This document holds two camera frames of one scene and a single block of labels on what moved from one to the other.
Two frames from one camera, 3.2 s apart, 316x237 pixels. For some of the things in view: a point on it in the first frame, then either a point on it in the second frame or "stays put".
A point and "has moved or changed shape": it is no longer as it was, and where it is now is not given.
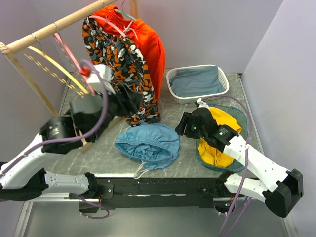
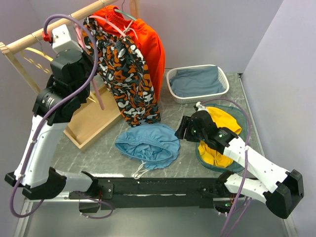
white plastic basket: (187, 85) stays put
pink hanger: (71, 55) has moved or changed shape
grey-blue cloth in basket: (196, 81) stays put
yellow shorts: (208, 151) stays put
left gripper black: (129, 101) -> (89, 58)
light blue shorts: (157, 145) stays put
